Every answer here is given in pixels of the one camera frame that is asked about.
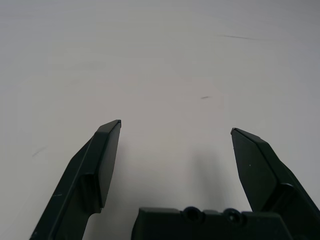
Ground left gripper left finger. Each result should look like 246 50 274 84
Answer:
29 119 123 240

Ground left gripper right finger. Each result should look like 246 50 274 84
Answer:
230 127 320 240

